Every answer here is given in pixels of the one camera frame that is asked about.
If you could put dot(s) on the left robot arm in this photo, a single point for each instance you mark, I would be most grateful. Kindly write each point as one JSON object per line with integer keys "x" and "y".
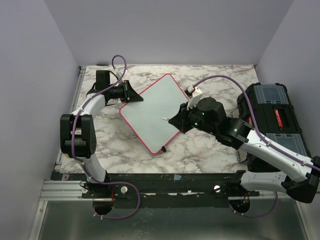
{"x": 77, "y": 131}

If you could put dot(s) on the aluminium frame profile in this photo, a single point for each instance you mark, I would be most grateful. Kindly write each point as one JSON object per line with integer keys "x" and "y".
{"x": 59, "y": 188}

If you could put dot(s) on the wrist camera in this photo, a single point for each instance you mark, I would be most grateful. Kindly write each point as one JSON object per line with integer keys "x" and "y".
{"x": 194, "y": 94}
{"x": 120, "y": 73}

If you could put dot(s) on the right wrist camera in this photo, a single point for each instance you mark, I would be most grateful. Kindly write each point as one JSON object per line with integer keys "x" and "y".
{"x": 194, "y": 94}

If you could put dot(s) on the black plastic toolbox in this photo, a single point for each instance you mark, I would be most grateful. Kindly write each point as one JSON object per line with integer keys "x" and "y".
{"x": 275, "y": 118}

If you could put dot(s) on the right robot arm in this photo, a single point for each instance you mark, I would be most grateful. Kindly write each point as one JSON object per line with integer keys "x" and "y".
{"x": 298, "y": 176}

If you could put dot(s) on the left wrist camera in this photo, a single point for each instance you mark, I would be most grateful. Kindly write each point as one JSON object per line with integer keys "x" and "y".
{"x": 120, "y": 73}

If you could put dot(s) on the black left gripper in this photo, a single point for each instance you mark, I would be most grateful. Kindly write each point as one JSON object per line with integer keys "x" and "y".
{"x": 129, "y": 94}

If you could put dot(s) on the pink framed whiteboard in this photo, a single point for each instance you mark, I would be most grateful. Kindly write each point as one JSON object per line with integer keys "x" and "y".
{"x": 161, "y": 99}

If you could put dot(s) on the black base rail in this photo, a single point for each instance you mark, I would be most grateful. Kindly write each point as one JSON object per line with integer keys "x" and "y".
{"x": 163, "y": 190}

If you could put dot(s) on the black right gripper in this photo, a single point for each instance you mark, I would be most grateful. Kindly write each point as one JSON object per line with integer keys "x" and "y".
{"x": 179, "y": 121}

